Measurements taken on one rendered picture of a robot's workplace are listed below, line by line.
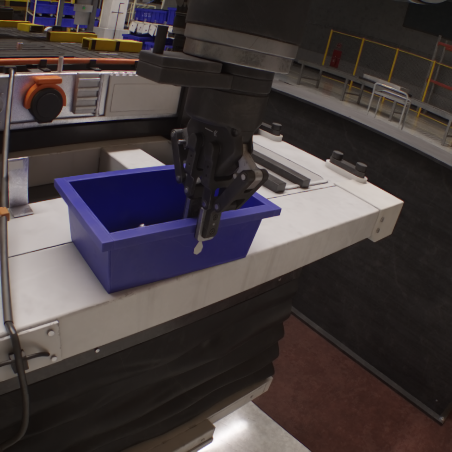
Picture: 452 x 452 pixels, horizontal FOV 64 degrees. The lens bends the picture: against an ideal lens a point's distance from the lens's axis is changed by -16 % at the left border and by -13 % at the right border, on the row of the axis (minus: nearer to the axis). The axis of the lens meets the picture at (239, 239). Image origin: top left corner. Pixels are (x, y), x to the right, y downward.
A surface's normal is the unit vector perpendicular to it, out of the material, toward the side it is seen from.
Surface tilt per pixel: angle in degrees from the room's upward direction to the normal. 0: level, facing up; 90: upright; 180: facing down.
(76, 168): 90
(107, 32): 90
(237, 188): 90
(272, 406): 0
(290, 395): 0
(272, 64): 90
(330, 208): 0
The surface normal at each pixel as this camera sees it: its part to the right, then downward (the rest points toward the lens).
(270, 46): 0.44, 0.52
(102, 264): -0.76, 0.25
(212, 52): -0.38, 0.37
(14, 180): 0.68, 0.48
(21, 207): 0.22, -0.85
